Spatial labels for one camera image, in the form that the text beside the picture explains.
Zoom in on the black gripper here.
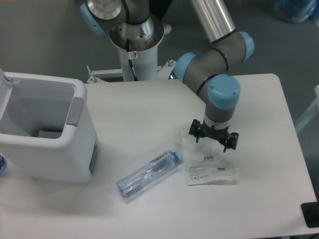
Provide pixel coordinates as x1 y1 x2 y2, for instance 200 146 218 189
188 119 239 153

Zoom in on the white plastic wrapper bag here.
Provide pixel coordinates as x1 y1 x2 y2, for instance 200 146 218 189
180 130 237 186

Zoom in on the clear plastic water bottle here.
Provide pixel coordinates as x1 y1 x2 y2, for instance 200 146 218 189
116 150 183 203

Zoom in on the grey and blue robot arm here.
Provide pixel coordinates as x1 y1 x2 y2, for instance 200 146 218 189
80 0 254 149

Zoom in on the white trash can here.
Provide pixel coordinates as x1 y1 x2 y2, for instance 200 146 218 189
0 71 98 183

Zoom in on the trash inside trash can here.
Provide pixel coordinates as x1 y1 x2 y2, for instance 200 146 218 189
32 129 62 139

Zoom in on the black device at table edge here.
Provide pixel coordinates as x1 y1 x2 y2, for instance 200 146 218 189
301 202 319 228

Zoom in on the blue plastic bag on floor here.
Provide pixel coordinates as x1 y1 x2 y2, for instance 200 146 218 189
274 0 319 23

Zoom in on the white pedestal base frame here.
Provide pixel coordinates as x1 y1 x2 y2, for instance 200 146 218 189
86 59 177 84

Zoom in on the white frame at right edge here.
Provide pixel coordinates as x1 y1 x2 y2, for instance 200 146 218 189
295 85 319 134

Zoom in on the black cable on pedestal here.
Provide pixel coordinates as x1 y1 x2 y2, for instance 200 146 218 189
126 39 139 81

